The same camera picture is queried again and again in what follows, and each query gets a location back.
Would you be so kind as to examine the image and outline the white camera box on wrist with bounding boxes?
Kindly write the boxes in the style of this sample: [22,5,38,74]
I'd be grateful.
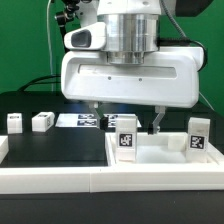
[64,22,106,50]

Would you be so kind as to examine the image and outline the black cable bundle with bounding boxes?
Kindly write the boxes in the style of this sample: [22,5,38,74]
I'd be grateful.
[18,74,63,93]

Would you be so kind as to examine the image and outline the grey thin cable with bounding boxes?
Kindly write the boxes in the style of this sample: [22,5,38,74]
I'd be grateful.
[46,0,56,92]

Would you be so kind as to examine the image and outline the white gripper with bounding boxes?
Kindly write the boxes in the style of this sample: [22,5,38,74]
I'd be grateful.
[61,47,203,134]

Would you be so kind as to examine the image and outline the white square table top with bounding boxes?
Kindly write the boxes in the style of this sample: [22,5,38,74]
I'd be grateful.
[105,132,224,166]

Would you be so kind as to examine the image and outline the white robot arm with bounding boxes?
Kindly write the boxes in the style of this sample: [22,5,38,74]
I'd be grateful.
[61,0,213,133]

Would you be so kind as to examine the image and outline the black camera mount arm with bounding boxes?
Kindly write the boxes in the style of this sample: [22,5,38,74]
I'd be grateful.
[55,0,80,35]

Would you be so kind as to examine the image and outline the white fiducial marker sheet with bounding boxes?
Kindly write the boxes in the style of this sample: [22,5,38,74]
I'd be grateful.
[56,113,133,128]

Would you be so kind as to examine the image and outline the white U-shaped workspace fence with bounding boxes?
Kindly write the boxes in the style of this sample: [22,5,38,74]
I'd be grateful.
[0,134,224,195]

